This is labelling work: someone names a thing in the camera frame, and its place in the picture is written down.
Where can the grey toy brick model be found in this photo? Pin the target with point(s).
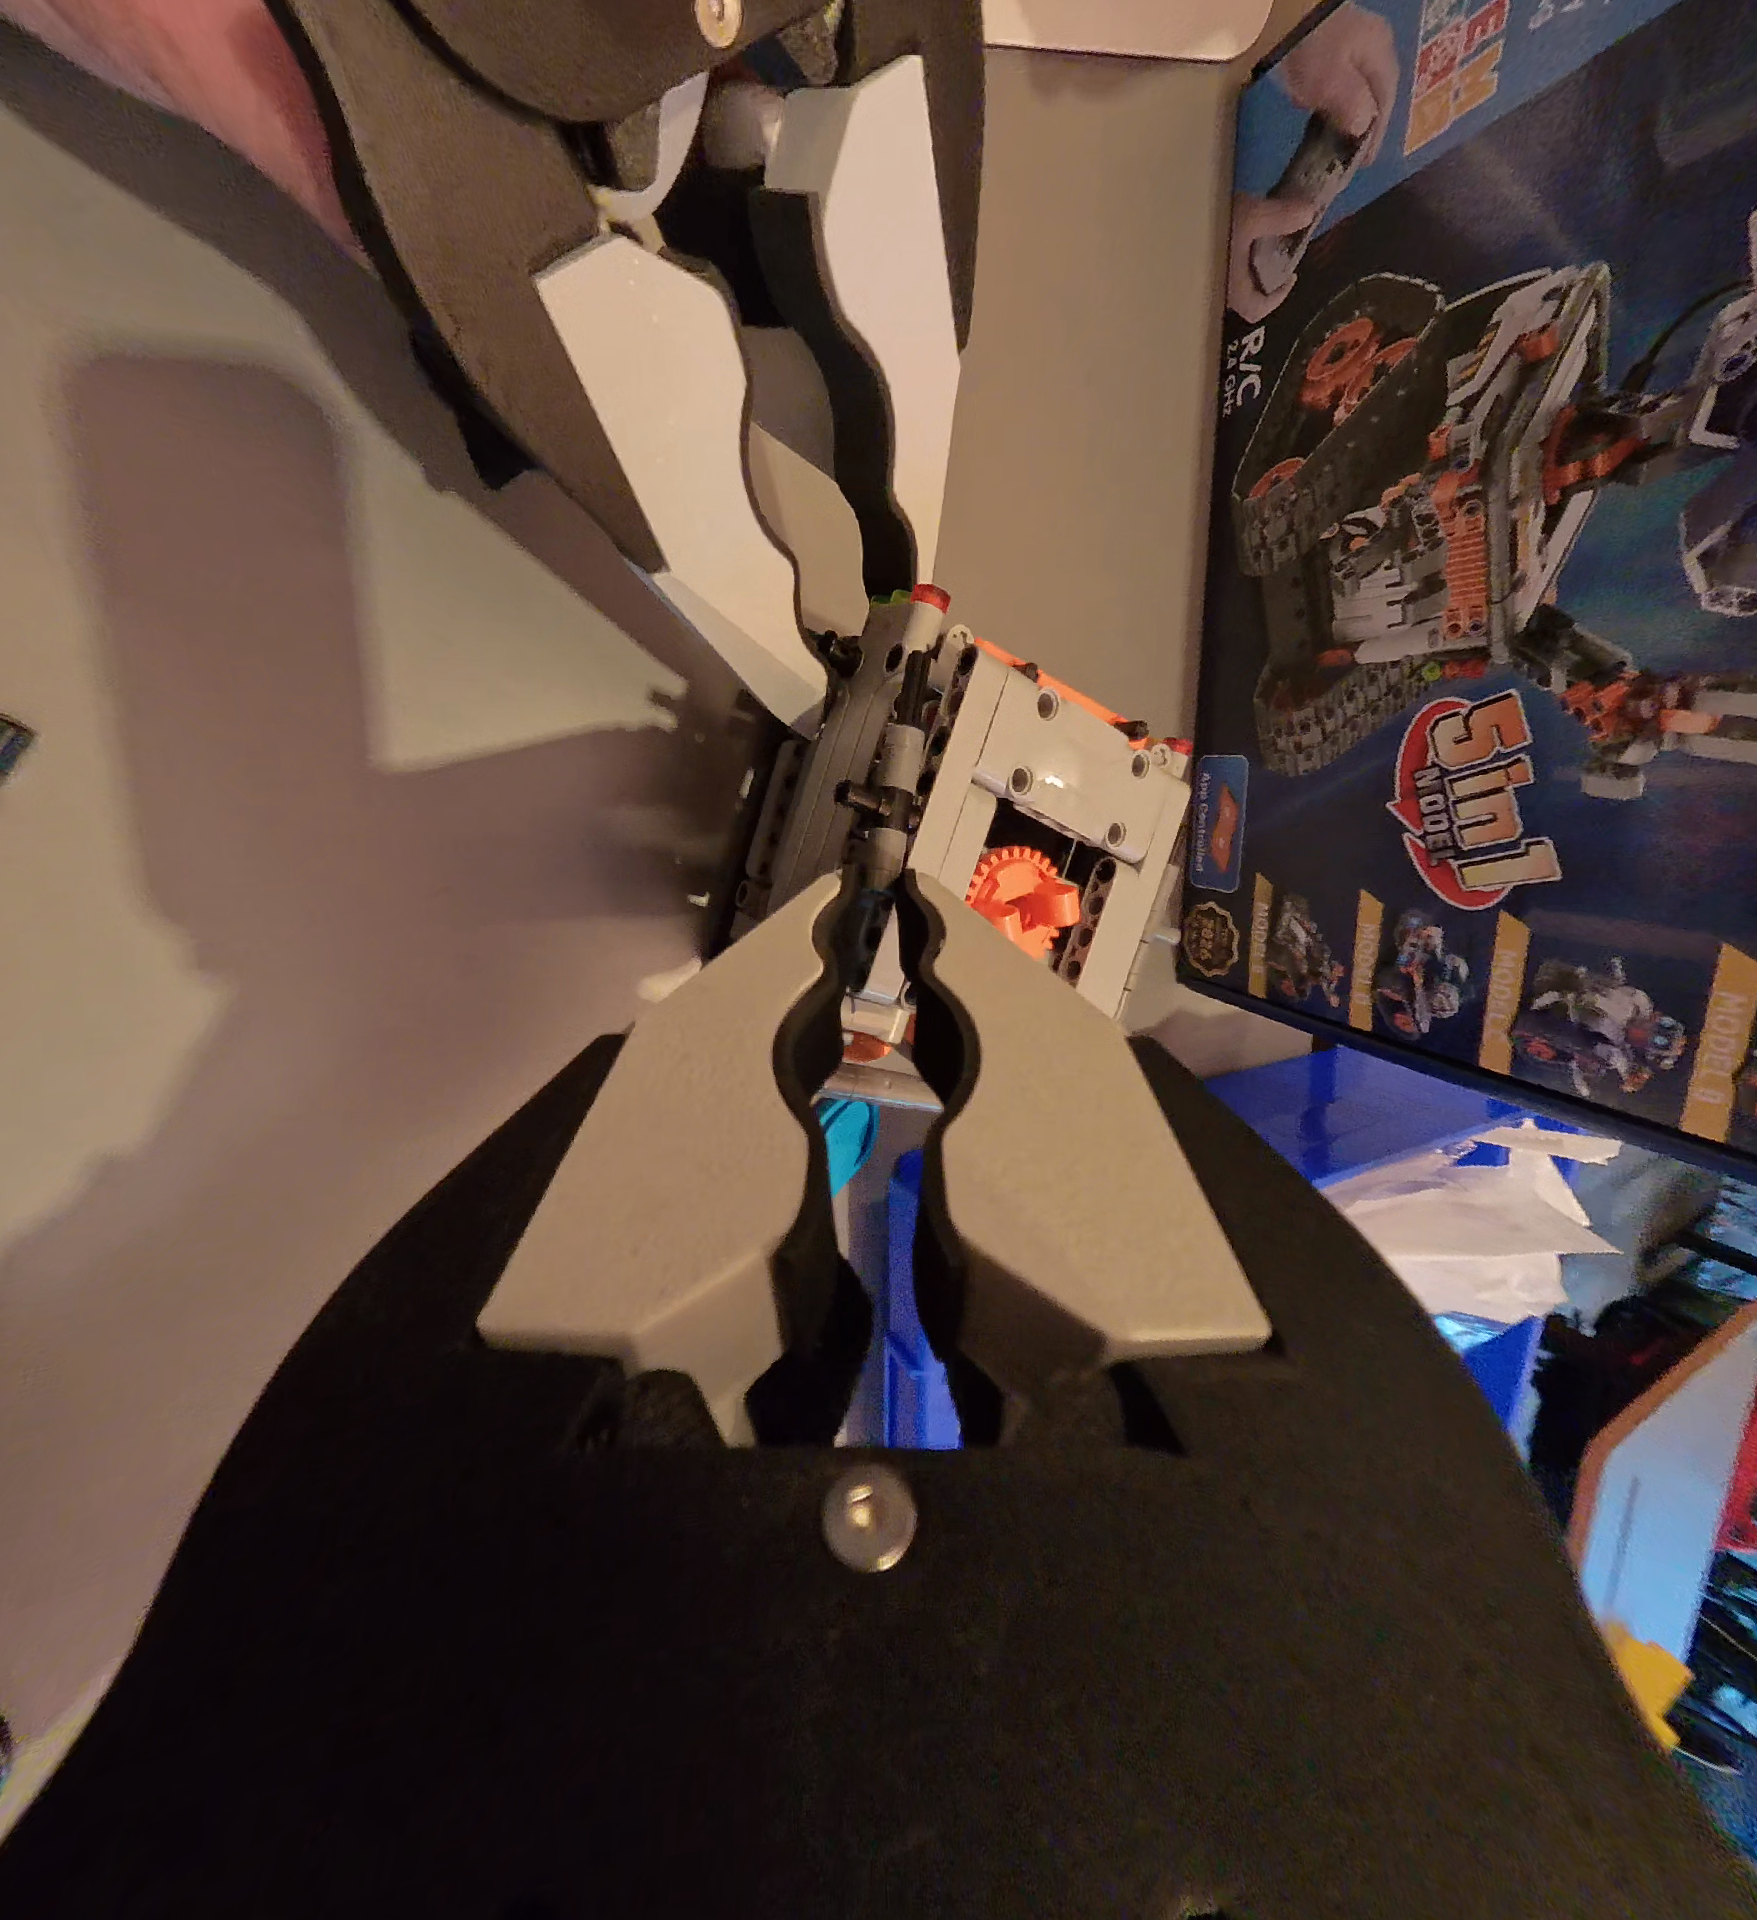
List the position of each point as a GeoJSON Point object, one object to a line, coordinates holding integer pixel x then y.
{"type": "Point", "coordinates": [1060, 780]}

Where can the clear plastic bags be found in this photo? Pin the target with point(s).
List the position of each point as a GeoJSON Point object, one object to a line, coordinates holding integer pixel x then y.
{"type": "Point", "coordinates": [1479, 1200]}

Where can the robot kit box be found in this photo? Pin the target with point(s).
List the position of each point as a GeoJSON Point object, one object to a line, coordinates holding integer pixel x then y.
{"type": "Point", "coordinates": [1539, 601]}

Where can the person's left hand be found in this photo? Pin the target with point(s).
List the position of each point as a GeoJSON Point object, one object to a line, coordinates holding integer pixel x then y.
{"type": "Point", "coordinates": [204, 91]}

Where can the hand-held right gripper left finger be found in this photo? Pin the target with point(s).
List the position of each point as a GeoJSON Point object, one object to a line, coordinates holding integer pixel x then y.
{"type": "Point", "coordinates": [640, 1200]}

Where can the blue plastic bin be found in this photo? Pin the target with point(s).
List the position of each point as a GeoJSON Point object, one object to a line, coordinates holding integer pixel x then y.
{"type": "Point", "coordinates": [1329, 1111]}

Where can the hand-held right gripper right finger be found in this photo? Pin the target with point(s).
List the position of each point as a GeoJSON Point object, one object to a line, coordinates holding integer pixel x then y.
{"type": "Point", "coordinates": [1104, 1200]}

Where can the white stand base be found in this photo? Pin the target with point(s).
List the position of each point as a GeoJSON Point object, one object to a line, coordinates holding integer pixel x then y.
{"type": "Point", "coordinates": [1118, 25]}

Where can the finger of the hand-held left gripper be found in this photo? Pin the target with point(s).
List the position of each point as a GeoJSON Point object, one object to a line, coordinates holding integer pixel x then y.
{"type": "Point", "coordinates": [668, 419]}
{"type": "Point", "coordinates": [895, 241]}

